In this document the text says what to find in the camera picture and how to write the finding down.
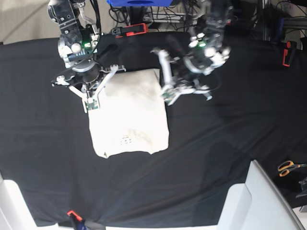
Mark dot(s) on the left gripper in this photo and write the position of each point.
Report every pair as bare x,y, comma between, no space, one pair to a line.
207,51

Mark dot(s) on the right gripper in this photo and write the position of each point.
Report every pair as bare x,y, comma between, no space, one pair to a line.
77,47

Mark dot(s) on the white T-shirt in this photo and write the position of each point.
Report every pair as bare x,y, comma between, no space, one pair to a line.
132,115

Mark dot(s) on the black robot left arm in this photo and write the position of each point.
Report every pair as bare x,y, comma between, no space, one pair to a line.
210,11

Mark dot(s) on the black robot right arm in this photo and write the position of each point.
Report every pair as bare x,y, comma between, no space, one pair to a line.
76,7

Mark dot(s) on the red black clamp top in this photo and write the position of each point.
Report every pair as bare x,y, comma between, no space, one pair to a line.
136,29

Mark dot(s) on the red black clamp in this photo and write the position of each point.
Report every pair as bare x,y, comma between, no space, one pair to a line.
136,29
288,53
78,223

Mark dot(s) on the white power strip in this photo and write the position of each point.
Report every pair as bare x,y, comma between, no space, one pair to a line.
165,17

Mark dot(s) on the blue box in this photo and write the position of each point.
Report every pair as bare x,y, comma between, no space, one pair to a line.
139,3

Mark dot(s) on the black table cloth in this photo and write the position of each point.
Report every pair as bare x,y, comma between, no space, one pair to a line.
258,111

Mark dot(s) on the red black clamp right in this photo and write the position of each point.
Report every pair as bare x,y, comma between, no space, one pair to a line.
288,53

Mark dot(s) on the red black clamp bottom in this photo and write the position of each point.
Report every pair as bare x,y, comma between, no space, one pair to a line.
78,223

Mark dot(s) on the black device right edge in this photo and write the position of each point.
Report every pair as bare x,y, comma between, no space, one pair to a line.
303,185

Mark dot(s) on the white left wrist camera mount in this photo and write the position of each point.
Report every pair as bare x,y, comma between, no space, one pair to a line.
177,79

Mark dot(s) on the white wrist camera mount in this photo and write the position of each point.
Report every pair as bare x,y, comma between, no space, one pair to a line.
177,79
87,83

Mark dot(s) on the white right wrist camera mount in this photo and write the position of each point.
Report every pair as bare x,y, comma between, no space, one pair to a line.
87,83

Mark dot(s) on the orange handled scissors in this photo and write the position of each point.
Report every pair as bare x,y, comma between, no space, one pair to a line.
288,166

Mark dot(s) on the white frame right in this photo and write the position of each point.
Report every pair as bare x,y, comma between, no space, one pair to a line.
257,204

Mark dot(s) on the white frame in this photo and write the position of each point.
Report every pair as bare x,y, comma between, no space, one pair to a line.
14,212
257,204

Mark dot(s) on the white frame left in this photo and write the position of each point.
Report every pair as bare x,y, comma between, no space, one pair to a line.
14,212

